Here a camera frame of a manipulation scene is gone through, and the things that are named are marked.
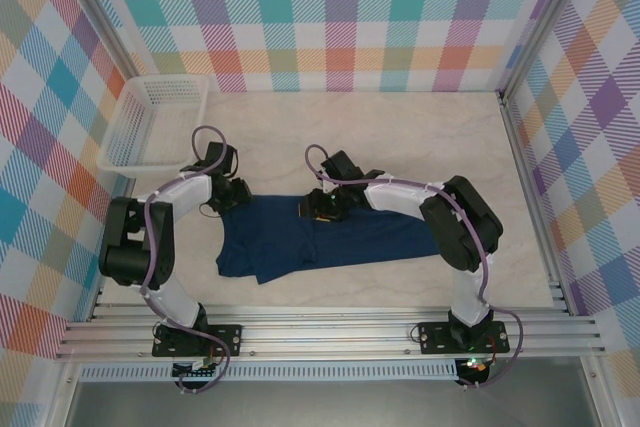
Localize dark blue t-shirt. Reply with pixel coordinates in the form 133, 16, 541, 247
215, 195, 441, 284

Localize white perforated plastic basket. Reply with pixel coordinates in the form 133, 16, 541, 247
96, 73, 211, 179

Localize grey metal panel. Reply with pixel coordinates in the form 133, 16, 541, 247
64, 379, 601, 427

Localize small connector board with light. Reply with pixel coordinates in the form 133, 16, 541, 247
457, 355, 492, 387

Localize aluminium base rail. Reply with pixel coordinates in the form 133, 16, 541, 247
54, 302, 606, 362

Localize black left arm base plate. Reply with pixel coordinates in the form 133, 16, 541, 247
151, 323, 245, 359

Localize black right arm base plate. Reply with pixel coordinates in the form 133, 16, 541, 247
416, 319, 510, 356

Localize slotted grey cable duct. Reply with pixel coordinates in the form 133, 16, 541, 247
78, 363, 459, 383

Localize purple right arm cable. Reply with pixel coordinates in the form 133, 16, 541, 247
304, 144, 525, 391

